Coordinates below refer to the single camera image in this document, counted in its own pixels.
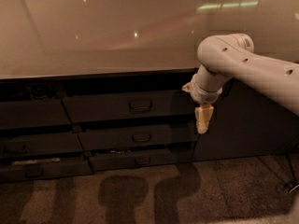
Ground black cable on floor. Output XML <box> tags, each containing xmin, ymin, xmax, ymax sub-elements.
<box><xmin>274</xmin><ymin>140</ymin><xmax>299</xmax><ymax>195</ymax></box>

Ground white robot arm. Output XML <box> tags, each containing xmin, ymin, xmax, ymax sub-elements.
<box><xmin>182</xmin><ymin>34</ymin><xmax>299</xmax><ymax>134</ymax></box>

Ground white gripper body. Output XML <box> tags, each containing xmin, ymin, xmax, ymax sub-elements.
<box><xmin>190</xmin><ymin>75</ymin><xmax>222</xmax><ymax>105</ymax></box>

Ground objects in top left drawer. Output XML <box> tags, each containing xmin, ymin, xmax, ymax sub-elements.
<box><xmin>7</xmin><ymin>84</ymin><xmax>53</xmax><ymax>101</ymax></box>

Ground dark grey cabinet door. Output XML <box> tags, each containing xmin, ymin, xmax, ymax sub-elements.
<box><xmin>193</xmin><ymin>79</ymin><xmax>299</xmax><ymax>161</ymax></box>

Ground dark grey drawer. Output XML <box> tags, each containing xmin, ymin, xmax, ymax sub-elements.
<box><xmin>0</xmin><ymin>99</ymin><xmax>69</xmax><ymax>130</ymax></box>
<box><xmin>0</xmin><ymin>157</ymin><xmax>93</xmax><ymax>183</ymax></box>
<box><xmin>89</xmin><ymin>147</ymin><xmax>192</xmax><ymax>172</ymax></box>
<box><xmin>0</xmin><ymin>133</ymin><xmax>83</xmax><ymax>159</ymax></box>
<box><xmin>63</xmin><ymin>90</ymin><xmax>194</xmax><ymax>123</ymax></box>
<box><xmin>78</xmin><ymin>122</ymin><xmax>198</xmax><ymax>150</ymax></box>

